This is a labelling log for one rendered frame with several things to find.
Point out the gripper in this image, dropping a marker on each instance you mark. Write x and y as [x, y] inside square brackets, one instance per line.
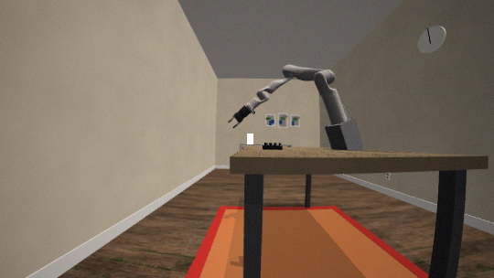
[242, 113]

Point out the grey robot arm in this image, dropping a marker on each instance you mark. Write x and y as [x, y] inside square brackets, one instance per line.
[336, 111]

